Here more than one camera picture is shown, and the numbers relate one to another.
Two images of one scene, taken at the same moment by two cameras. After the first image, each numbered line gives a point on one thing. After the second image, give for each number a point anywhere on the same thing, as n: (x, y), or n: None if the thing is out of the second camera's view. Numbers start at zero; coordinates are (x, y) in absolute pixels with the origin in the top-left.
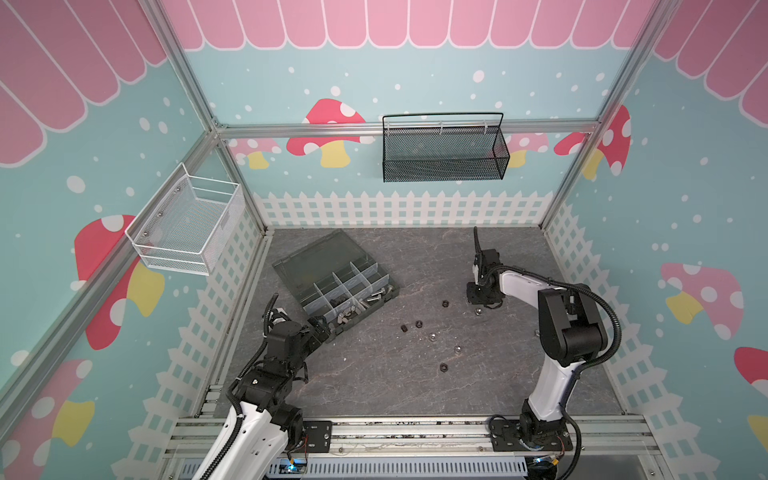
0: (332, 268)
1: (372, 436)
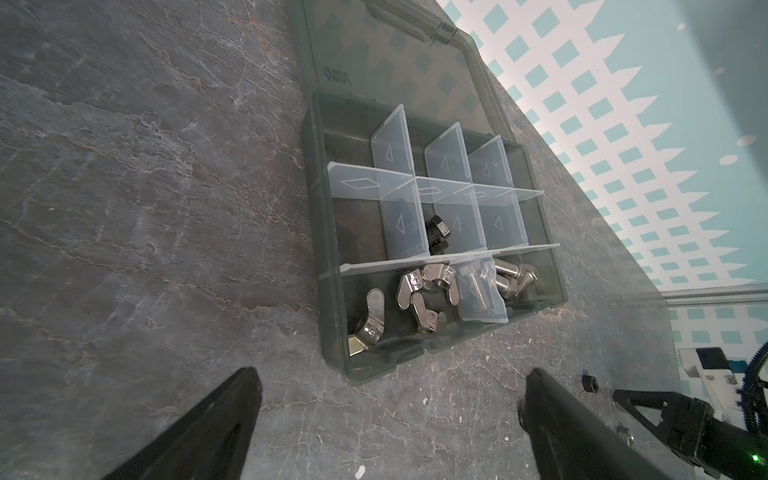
0: (403, 121)
1: None
